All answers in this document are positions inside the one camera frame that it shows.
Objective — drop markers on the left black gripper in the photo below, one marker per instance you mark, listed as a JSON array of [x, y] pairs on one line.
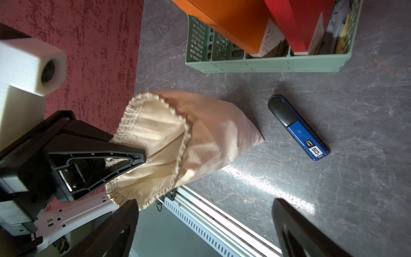
[[79, 166]]

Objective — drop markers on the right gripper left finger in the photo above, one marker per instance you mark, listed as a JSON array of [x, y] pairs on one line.
[[114, 237]]

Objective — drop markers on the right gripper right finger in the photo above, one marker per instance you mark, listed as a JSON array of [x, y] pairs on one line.
[[298, 237]]

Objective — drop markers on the beige cloth soil bag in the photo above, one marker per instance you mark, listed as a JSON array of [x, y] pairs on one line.
[[186, 136]]

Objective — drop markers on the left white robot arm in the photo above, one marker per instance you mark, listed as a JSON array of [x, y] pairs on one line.
[[50, 177]]

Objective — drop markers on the blue black stapler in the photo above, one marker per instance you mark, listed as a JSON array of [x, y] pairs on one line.
[[298, 128]]

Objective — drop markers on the green file organizer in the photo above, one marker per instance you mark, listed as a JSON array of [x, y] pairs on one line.
[[209, 52]]

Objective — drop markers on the red folder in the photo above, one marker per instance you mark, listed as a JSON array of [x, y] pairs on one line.
[[303, 22]]

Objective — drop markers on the orange folder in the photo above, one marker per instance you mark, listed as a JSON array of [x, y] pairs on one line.
[[246, 23]]

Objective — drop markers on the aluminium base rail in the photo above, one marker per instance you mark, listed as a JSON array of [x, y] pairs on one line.
[[186, 224]]

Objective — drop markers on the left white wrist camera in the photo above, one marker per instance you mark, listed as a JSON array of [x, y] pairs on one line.
[[30, 70]]

